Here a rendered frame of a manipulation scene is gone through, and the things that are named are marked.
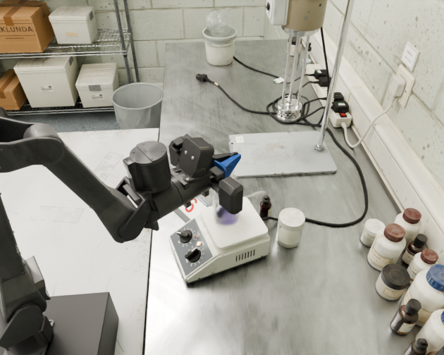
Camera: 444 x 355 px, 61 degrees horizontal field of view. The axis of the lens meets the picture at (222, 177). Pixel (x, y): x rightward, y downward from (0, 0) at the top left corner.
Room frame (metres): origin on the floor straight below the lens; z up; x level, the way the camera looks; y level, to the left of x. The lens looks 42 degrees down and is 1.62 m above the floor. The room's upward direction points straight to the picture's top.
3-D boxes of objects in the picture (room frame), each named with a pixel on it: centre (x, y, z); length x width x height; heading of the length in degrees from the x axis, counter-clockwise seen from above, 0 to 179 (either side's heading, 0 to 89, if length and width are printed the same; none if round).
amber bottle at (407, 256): (0.51, -0.43, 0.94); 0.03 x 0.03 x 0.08
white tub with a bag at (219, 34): (1.55, 0.01, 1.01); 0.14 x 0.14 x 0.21
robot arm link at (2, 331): (0.29, 0.32, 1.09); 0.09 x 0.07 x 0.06; 36
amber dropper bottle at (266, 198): (0.65, -0.11, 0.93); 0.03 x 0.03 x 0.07
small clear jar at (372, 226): (0.57, -0.35, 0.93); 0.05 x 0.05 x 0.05
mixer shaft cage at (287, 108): (0.91, -0.19, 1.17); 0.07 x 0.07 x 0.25
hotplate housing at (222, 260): (0.55, 0.00, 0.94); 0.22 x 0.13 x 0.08; 113
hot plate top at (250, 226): (0.56, -0.03, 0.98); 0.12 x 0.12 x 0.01; 23
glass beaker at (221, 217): (0.57, -0.01, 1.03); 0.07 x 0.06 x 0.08; 128
